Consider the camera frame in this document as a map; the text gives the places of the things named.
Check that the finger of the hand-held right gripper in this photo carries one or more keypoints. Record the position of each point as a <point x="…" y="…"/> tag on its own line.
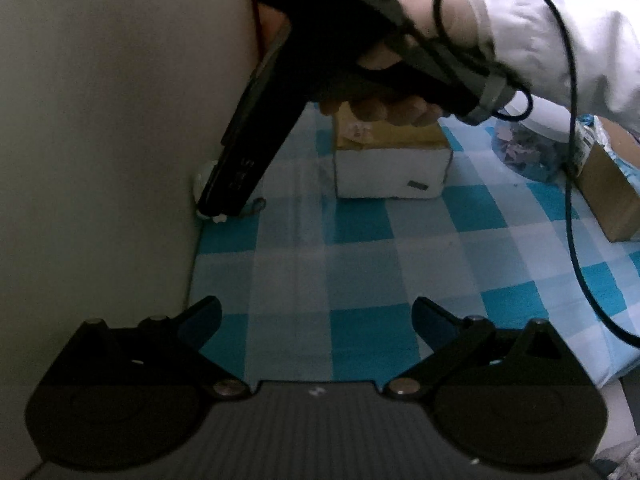
<point x="216" y="201"/>

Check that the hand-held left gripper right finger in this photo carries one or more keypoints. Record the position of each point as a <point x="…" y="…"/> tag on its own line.
<point x="436" y="327"/>

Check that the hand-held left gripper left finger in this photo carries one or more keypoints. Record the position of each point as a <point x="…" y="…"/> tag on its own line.
<point x="200" y="324"/>

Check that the person's right forearm white sleeve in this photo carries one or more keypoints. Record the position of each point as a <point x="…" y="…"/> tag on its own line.
<point x="575" y="40"/>

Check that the person's right hand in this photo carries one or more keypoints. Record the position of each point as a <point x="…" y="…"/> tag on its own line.
<point x="400" y="112"/>

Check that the blue checked bedsheet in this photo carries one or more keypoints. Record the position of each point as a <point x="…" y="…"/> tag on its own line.
<point x="400" y="270"/>

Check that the gold tissue pack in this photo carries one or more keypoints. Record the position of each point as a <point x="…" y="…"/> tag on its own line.
<point x="390" y="170"/>

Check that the clear jar white lid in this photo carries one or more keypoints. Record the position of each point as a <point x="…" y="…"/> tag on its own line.
<point x="535" y="152"/>

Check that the cardboard box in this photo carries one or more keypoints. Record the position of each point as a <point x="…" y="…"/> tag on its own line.
<point x="607" y="185"/>

